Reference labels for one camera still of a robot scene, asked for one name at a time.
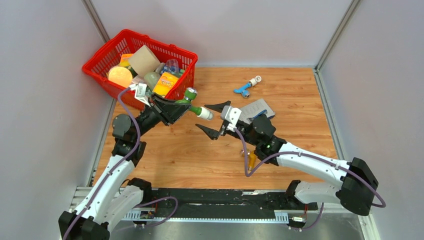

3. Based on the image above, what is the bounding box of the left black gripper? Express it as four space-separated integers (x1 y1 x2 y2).
132 92 192 140

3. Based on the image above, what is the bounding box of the white pipe elbow fitting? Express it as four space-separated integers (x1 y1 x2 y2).
197 107 214 121

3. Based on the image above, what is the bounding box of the green water faucet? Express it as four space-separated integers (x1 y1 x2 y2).
175 87 202 117

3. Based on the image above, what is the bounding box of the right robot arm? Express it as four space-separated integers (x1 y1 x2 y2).
197 101 387 216

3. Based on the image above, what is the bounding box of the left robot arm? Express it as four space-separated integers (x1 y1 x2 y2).
58 93 192 240

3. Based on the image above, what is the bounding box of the yellow orange snack packet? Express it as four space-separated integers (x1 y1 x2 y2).
152 72 179 97

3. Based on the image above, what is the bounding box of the pale green soap bar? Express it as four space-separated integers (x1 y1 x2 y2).
143 71 161 90

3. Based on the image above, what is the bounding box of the razor blister pack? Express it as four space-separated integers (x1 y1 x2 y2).
239 98 276 124

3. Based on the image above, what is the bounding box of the pink wrapped soap bar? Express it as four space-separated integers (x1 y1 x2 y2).
131 75 146 85

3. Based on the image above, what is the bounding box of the blue faucet with white fitting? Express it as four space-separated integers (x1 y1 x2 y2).
233 75 262 99

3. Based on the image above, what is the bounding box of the brown cardboard box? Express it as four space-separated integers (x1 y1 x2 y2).
128 45 161 77

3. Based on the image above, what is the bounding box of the orange round sponge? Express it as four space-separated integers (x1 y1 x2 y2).
107 66 133 88

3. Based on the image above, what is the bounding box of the yellow brass faucet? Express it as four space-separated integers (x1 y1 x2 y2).
240 149 257 173

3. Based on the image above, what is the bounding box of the orange packet in basket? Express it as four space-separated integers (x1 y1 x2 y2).
118 53 133 68

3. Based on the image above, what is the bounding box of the red plastic shopping basket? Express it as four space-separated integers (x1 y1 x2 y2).
81 29 198 100

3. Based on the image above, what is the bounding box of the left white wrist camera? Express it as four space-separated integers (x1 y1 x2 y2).
134 83 151 107

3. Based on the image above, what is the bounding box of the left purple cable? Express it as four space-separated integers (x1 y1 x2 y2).
62 84 179 240

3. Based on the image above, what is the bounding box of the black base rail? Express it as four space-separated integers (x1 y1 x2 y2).
142 188 319 219

